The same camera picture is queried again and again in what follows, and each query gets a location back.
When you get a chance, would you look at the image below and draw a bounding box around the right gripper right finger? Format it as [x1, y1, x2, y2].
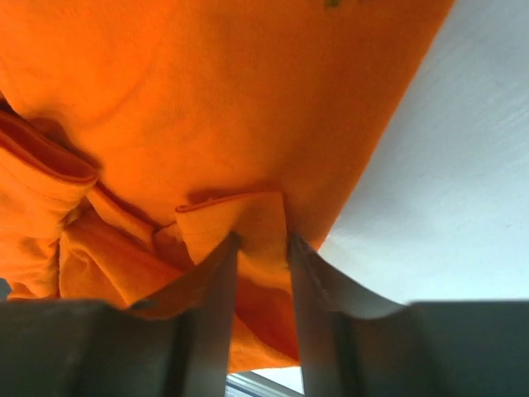
[288, 234, 403, 396]

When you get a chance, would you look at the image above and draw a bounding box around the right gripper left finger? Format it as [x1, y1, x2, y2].
[131, 232, 241, 396]

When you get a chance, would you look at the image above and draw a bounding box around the orange t shirt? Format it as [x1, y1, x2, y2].
[1, 1, 452, 371]

